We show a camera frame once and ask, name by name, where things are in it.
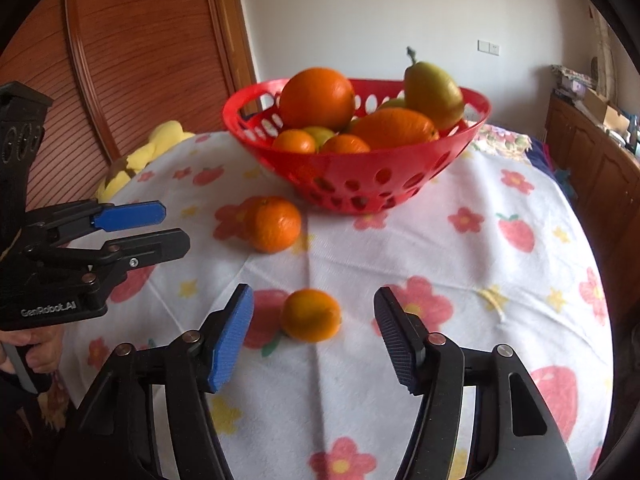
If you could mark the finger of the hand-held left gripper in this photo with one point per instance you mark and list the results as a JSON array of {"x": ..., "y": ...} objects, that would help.
[
  {"x": 165, "y": 245},
  {"x": 132, "y": 214}
]

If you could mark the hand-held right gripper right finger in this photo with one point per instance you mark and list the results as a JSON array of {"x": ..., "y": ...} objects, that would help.
[{"x": 400, "y": 345}]

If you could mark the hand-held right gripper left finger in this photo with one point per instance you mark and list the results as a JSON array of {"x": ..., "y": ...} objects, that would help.
[{"x": 230, "y": 340}]

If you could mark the small tangerine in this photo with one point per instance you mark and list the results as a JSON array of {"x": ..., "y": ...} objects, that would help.
[
  {"x": 295, "y": 141},
  {"x": 275, "y": 224},
  {"x": 345, "y": 145},
  {"x": 311, "y": 315}
]

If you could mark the red perforated plastic basket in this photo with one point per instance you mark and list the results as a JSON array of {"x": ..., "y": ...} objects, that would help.
[{"x": 350, "y": 175}]

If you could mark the large orange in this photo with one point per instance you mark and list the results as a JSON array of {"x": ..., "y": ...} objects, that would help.
[
  {"x": 395, "y": 127},
  {"x": 317, "y": 97}
]

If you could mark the green apple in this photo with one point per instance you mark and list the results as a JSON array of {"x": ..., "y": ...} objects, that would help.
[
  {"x": 320, "y": 135},
  {"x": 392, "y": 103}
]

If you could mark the yellow-green pear with stem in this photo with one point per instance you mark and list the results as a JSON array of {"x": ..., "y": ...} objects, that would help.
[{"x": 432, "y": 97}]

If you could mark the person's left hand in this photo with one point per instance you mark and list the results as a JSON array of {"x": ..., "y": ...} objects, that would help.
[{"x": 47, "y": 352}]

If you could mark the white strawberry flower print blanket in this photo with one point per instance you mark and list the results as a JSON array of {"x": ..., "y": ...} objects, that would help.
[{"x": 450, "y": 285}]

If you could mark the yellow plush toy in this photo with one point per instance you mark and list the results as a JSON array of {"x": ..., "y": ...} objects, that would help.
[{"x": 165, "y": 137}]

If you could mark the wooden louvred door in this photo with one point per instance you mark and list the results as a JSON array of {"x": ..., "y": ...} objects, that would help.
[{"x": 140, "y": 60}]

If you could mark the floral bedsheet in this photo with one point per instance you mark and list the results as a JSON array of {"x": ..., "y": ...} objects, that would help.
[{"x": 505, "y": 140}]

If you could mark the teal plush toy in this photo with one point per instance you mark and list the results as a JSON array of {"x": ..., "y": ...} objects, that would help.
[{"x": 563, "y": 177}]

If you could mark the navy blue blanket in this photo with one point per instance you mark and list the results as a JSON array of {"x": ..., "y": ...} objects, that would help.
[{"x": 545, "y": 160}]

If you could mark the wooden cabinet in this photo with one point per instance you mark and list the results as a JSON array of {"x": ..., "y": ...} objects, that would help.
[{"x": 595, "y": 160}]

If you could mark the cardboard box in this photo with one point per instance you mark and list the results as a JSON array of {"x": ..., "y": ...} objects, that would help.
[{"x": 602, "y": 110}]

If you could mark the pile of folded cloths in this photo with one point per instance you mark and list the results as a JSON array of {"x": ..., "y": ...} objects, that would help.
[{"x": 570, "y": 80}]

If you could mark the white hanging cloth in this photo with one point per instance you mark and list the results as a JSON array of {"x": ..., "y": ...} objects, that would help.
[{"x": 602, "y": 50}]

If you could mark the white wall switch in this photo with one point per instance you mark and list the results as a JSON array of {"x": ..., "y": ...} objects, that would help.
[{"x": 488, "y": 47}]

